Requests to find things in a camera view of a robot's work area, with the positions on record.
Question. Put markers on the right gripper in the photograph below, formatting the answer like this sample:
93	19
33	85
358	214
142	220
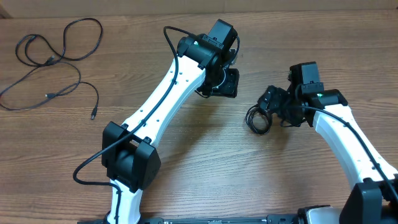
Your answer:
270	102

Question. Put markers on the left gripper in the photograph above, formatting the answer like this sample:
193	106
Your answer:
230	89

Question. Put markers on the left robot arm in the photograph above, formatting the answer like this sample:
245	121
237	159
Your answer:
202	65

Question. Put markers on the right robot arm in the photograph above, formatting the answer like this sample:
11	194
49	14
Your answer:
373	181

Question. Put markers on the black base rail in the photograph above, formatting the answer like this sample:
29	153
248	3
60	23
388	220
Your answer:
214	220

